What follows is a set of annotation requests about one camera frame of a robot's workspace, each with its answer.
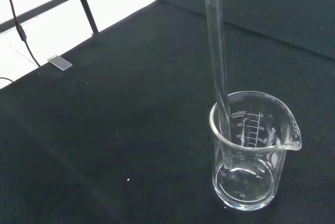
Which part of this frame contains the black tripod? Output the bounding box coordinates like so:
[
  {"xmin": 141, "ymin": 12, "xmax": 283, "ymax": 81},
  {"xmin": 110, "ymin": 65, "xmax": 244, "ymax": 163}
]
[{"xmin": 69, "ymin": 0, "xmax": 166, "ymax": 36}]

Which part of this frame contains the black metal bar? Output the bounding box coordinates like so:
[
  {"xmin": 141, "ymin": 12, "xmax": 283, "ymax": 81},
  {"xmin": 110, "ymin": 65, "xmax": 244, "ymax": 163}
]
[{"xmin": 0, "ymin": 0, "xmax": 94, "ymax": 34}]

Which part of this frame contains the clear tape piece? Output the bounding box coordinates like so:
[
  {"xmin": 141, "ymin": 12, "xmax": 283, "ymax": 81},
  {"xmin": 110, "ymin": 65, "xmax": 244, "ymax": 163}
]
[{"xmin": 47, "ymin": 54, "xmax": 73, "ymax": 72}]

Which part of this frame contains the black bench cloth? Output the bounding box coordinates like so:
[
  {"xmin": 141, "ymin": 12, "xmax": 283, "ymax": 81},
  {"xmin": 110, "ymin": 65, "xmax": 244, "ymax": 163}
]
[{"xmin": 0, "ymin": 0, "xmax": 335, "ymax": 224}]

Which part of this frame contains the clear glass beaker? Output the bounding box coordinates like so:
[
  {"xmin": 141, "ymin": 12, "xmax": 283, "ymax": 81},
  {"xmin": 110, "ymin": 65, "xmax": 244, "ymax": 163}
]
[{"xmin": 209, "ymin": 91, "xmax": 303, "ymax": 211}]

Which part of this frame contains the black cable with inline box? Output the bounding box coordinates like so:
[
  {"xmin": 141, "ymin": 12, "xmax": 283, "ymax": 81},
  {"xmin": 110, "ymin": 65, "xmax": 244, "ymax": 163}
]
[{"xmin": 1, "ymin": 0, "xmax": 42, "ymax": 68}]

